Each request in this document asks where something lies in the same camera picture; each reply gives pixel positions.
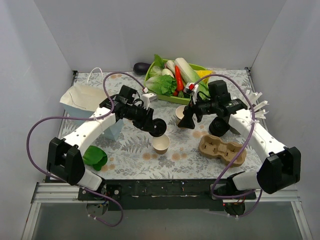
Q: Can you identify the light blue paper bag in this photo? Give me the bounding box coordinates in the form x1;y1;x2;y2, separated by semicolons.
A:
59;67;124;142

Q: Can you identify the black cup lid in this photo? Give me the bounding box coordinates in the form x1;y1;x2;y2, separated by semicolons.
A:
150;118;167;137

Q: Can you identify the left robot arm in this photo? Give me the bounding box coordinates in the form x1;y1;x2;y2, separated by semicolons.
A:
46;85;156;200

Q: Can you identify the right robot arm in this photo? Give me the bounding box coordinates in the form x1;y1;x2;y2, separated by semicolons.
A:
178;80;301;199

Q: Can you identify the stack of paper cups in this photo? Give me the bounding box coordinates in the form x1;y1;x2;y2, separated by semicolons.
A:
174;105;186;125

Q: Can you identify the green plastic vegetable tray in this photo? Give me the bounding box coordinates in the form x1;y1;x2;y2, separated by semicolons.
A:
144;62;207;105

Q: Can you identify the stack of black lids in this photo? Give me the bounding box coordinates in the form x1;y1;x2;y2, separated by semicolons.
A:
209;116;230;137

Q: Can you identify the stack of pulp cup carriers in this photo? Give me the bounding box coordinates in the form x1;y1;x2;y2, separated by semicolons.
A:
198;134;242;165

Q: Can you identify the napa cabbage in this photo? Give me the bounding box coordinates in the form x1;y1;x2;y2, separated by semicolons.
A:
174;57;209;100

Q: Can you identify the yellow pepper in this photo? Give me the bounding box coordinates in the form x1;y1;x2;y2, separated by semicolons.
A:
195;70;216;84

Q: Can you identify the floral table mat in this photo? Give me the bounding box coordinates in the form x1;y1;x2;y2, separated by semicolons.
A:
85;69;262;180

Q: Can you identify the green lettuce head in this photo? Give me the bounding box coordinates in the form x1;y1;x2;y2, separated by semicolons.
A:
145;75;177;96

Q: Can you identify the dark purple eggplant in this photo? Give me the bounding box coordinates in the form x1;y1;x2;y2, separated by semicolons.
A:
133;62;151;76

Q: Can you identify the green bok choy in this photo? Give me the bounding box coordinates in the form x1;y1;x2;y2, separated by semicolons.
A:
82;145;108;171

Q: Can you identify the cup of white straws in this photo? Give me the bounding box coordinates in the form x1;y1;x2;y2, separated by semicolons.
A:
245;90;268;123

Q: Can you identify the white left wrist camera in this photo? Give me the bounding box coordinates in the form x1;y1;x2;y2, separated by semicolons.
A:
140;92;158;109

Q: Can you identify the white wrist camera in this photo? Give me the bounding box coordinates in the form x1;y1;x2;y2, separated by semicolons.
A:
183;82;199;97
140;92;158;109

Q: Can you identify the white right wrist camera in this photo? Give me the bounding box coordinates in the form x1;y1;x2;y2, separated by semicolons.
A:
183;82;199;97

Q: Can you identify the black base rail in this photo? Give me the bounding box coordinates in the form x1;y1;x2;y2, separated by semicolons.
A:
77;178;257;212

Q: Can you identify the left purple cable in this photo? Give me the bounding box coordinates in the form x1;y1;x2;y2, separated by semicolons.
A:
26;71;151;227

